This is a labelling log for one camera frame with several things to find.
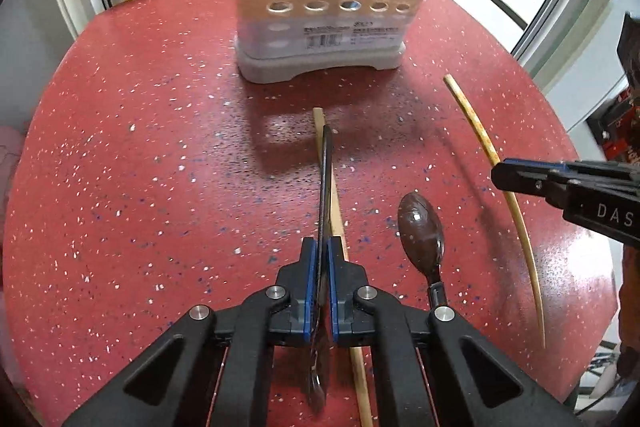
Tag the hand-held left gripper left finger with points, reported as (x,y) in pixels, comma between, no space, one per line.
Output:
(310,267)

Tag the wooden chopstick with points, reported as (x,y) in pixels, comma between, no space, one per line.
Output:
(475,122)
(339,222)

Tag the person's right forearm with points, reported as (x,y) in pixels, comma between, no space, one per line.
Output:
(631,307)

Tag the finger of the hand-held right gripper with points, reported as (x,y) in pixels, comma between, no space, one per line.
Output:
(600,171)
(520,182)

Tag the red and black box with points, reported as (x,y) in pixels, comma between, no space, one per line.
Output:
(627,47)

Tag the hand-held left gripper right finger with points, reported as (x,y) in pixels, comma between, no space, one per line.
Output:
(336,277)

